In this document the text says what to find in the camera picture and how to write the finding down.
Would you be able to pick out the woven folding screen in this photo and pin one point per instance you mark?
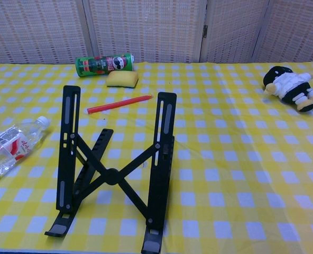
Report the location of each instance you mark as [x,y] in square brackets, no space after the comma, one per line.
[146,26]

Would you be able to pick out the black folding stand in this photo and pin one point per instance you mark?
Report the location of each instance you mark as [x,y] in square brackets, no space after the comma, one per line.
[111,177]

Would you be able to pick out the green Pringles can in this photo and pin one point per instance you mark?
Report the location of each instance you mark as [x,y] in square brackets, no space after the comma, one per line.
[101,65]

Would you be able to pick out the brass screen hinge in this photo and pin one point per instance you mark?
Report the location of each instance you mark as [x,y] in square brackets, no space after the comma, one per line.
[205,31]

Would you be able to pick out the yellow sponge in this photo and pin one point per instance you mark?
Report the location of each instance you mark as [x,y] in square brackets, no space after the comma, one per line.
[120,79]

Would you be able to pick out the yellow checked tablecloth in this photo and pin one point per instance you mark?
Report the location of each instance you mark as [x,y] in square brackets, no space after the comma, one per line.
[225,158]

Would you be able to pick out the clear plastic water bottle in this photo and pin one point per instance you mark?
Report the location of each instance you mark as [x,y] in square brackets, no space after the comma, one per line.
[13,148]

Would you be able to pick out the black and white plush doll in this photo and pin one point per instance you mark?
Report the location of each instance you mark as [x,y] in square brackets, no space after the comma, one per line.
[288,87]

